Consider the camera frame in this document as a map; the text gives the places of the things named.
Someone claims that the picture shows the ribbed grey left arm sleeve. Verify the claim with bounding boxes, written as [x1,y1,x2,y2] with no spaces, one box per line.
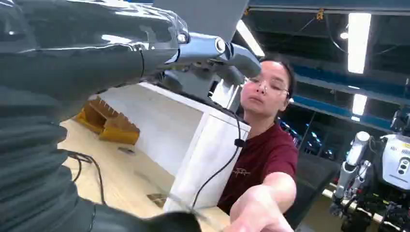
[0,85,95,232]

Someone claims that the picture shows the white desk partition board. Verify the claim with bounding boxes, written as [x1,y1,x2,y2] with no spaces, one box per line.
[96,82,251,213]

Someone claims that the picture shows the blue steel beam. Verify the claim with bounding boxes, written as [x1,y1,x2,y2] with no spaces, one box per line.
[290,65,410,132]

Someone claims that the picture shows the white and silver humanoid robot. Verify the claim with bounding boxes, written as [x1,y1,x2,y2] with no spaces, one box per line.
[330,107,410,232]

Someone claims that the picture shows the long wide ceiling light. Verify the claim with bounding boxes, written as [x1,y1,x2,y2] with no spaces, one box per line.
[347,13,372,74]

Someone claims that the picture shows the slanted ceiling light strip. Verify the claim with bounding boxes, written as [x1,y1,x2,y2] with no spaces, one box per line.
[236,19,265,58]

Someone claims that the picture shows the black chair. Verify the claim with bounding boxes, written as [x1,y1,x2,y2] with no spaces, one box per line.
[284,153,341,231]

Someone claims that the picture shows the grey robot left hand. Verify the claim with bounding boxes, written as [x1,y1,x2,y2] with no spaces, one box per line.
[0,0,262,232]

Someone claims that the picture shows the clear-rimmed glasses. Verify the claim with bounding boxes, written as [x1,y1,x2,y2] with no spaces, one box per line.
[246,76,291,97]

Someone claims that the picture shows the person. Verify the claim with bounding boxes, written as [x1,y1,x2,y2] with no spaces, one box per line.
[217,56,299,232]

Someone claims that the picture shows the black cable on desk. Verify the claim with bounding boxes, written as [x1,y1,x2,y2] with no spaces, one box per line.
[66,150,107,205]

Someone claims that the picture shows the person's hand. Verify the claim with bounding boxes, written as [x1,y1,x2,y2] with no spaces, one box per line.
[223,185,294,232]

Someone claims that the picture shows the yellow wooden card box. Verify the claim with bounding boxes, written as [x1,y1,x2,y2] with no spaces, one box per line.
[74,97,141,145]

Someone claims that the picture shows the short ceiling light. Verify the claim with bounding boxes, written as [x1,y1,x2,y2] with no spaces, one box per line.
[351,93,368,116]

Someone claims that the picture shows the black cable with clip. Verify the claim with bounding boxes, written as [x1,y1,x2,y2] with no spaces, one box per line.
[191,110,246,210]

